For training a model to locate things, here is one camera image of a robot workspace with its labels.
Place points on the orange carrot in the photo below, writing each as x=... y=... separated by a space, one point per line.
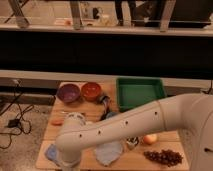
x=57 y=122

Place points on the orange bowl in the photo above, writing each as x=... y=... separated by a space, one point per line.
x=91 y=91

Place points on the light blue cloth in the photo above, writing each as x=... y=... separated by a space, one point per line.
x=108 y=152

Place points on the purple bowl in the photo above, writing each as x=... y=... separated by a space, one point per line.
x=68 y=93

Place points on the bunch of dark grapes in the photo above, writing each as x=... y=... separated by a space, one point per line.
x=165 y=157

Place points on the blue sponge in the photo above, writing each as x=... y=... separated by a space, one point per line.
x=50 y=154

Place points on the small blue cup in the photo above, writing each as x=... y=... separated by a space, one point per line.
x=111 y=114

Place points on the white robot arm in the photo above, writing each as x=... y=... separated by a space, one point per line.
x=192 y=112

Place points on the small metal can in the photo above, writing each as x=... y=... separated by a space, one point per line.
x=132 y=142

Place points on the metal fork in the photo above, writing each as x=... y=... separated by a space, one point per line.
x=66 y=112

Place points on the red yellow apple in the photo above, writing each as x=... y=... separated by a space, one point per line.
x=150 y=139

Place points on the green plastic tray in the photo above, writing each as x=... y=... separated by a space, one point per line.
x=134 y=92

